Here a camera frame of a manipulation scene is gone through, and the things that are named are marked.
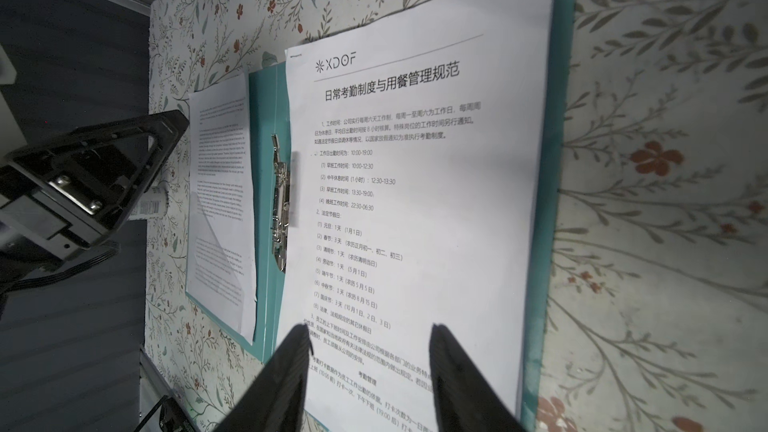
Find silver folder clip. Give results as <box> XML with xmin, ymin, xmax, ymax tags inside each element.
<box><xmin>271</xmin><ymin>134</ymin><xmax>290</xmax><ymax>272</ymax></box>

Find English text paper sheet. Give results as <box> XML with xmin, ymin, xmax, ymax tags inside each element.
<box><xmin>186</xmin><ymin>73</ymin><xmax>257</xmax><ymax>344</ymax></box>

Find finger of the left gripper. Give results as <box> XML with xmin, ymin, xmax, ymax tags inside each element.
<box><xmin>1</xmin><ymin>110</ymin><xmax>189</xmax><ymax>264</ymax></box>

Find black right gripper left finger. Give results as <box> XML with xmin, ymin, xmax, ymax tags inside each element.
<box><xmin>215</xmin><ymin>324</ymin><xmax>313</xmax><ymax>432</ymax></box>

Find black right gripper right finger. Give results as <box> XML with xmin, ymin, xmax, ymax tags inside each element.
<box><xmin>429</xmin><ymin>324</ymin><xmax>524</xmax><ymax>432</ymax></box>

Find teal file folder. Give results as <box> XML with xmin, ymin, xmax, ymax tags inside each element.
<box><xmin>187</xmin><ymin>0</ymin><xmax>574</xmax><ymax>426</ymax></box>

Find Chinese title paper sheet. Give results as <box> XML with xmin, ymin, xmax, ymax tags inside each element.
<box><xmin>280</xmin><ymin>0</ymin><xmax>553</xmax><ymax>431</ymax></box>

